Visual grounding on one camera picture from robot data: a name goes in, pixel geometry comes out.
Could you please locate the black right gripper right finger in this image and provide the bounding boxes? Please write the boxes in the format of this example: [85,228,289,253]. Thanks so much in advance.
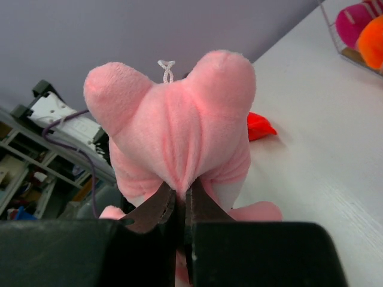
[184,179,348,287]

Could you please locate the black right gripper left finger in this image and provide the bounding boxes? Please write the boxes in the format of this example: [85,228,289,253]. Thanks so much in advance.
[1,184,176,286]

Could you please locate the pink pig plush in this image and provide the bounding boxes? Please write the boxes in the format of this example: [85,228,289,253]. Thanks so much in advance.
[83,50,284,287]

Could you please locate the boy doll orange shorts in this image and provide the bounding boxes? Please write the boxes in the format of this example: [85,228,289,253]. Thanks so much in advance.
[357,16,383,71]

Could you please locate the boy doll pink shorts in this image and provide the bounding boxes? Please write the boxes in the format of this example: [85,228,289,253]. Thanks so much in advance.
[335,0,382,50]

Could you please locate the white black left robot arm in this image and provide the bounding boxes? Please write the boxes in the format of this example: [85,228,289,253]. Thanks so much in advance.
[11,80,109,158]

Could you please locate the blue storage bin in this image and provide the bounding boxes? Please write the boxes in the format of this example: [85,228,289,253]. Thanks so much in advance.
[7,206,37,220]

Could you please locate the cluttered white background shelving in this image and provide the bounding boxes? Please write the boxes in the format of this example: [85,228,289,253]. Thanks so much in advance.
[1,109,115,219]

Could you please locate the red fish plush left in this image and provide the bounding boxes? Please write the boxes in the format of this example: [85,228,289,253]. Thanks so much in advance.
[247,112,277,142]

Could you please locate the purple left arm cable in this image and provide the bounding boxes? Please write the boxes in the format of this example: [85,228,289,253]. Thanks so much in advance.
[41,109,98,218]

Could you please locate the wooden three-tier wire shelf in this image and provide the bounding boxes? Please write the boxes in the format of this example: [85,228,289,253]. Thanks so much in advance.
[318,1,382,76]

